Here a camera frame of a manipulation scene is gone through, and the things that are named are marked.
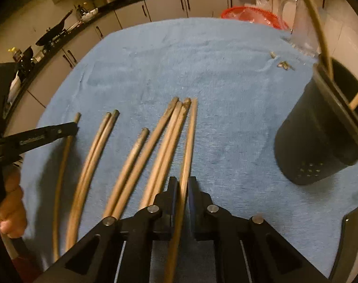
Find red plastic basket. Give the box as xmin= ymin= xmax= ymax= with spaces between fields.
xmin=220 ymin=6 xmax=290 ymax=31

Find person left hand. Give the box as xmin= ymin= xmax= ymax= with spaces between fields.
xmin=0 ymin=164 xmax=28 ymax=239

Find black chopstick holder cup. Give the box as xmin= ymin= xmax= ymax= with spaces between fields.
xmin=274 ymin=59 xmax=358 ymax=185

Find small metal screws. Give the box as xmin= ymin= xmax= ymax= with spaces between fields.
xmin=270 ymin=51 xmax=295 ymax=71

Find black wok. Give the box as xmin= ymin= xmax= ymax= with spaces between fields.
xmin=35 ymin=10 xmax=73 ymax=47

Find clear glass mug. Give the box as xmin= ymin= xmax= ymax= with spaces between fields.
xmin=277 ymin=0 xmax=318 ymax=57

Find yellow cap oil bottle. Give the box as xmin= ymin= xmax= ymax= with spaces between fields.
xmin=8 ymin=47 xmax=23 ymax=63

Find blue towel table cover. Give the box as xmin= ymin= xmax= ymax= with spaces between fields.
xmin=38 ymin=18 xmax=358 ymax=275

